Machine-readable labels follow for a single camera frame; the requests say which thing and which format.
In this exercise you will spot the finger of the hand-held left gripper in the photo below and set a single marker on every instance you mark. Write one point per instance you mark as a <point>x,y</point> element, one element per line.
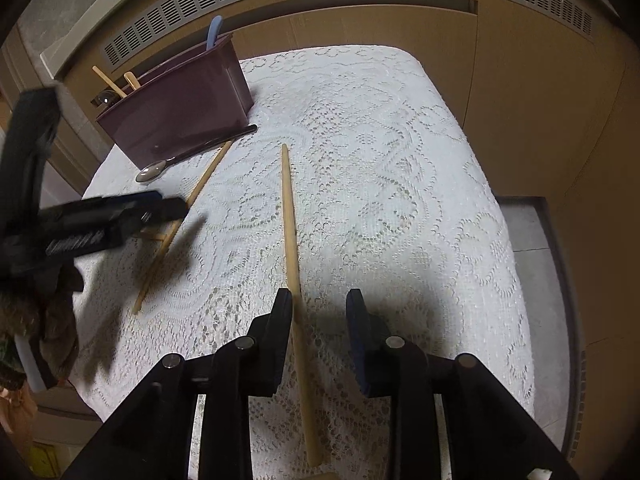
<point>32,140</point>
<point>150,207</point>

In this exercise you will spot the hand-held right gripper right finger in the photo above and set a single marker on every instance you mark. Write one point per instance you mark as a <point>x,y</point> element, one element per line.
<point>362,350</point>

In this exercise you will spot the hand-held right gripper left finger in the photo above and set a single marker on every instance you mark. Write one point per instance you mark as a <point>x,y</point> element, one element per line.
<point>280,340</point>

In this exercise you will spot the wooden chopstick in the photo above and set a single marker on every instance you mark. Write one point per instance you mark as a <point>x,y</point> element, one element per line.
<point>210,170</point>
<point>107,80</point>
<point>132,81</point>
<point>290,240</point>

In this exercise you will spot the purple plastic utensil holder box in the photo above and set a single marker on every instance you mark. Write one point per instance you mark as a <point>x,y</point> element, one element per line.
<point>190,105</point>

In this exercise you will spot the blue plastic spoon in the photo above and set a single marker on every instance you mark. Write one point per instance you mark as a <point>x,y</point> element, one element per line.
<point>214,35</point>

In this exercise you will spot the grey kitchen countertop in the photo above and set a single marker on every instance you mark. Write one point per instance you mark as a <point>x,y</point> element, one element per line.
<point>60,15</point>

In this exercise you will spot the white lace tablecloth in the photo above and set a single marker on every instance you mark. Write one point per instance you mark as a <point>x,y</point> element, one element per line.
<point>390,210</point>

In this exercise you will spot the wooden kitchen cabinet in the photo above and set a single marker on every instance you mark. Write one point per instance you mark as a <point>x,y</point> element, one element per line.
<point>525,110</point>

